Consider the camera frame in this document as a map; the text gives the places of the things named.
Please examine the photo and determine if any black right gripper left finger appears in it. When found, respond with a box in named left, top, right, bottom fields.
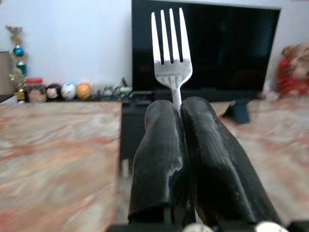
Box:
left=127, top=100, right=190, bottom=224

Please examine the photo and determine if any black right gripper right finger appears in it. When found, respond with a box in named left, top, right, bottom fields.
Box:
left=180, top=96, right=282, bottom=224

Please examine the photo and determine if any silver metal fork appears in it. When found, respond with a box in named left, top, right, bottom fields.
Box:
left=151, top=7, right=193, bottom=114

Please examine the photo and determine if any dark blue phone stand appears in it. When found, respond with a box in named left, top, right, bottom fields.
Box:
left=221, top=99, right=251, bottom=124

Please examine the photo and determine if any orange ball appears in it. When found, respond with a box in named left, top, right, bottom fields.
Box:
left=76, top=83, right=92, bottom=100

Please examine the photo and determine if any white ball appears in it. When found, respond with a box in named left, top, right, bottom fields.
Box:
left=60, top=83, right=77, bottom=101

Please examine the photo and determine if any black flat screen television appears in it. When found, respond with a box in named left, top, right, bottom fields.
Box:
left=131, top=0, right=282, bottom=93

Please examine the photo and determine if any red plush toy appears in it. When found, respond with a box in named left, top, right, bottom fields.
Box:
left=277, top=43, right=309, bottom=96

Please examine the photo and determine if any dark round plush figure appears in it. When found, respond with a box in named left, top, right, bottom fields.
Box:
left=45, top=83, right=62, bottom=101

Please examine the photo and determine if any brown round plush figure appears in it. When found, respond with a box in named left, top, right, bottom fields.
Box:
left=27, top=85, right=47, bottom=103

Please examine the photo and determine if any red box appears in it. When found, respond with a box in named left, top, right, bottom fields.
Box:
left=26, top=77, right=43, bottom=86

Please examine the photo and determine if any small gold trophy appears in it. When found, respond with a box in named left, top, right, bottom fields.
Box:
left=9, top=68, right=28, bottom=102

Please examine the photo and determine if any beige box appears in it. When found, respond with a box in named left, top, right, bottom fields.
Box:
left=0, top=51, right=15, bottom=95

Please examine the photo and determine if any gold and teal trophy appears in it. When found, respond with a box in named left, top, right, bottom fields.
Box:
left=5, top=25, right=28, bottom=76

